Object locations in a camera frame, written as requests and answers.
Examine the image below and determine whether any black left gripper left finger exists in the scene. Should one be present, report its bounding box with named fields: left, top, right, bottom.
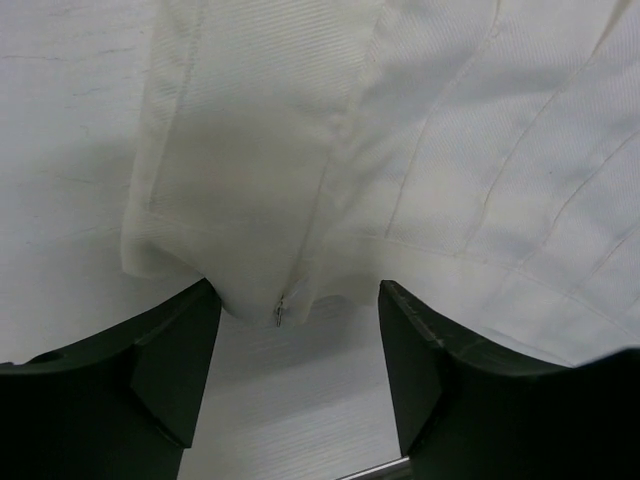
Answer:
left=1, top=280, right=221, bottom=480

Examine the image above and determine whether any white pleated skirt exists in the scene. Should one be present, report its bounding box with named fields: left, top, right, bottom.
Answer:
left=121, top=1, right=639, bottom=365

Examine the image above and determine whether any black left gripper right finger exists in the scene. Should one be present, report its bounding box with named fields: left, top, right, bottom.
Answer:
left=378, top=281, right=639, bottom=479

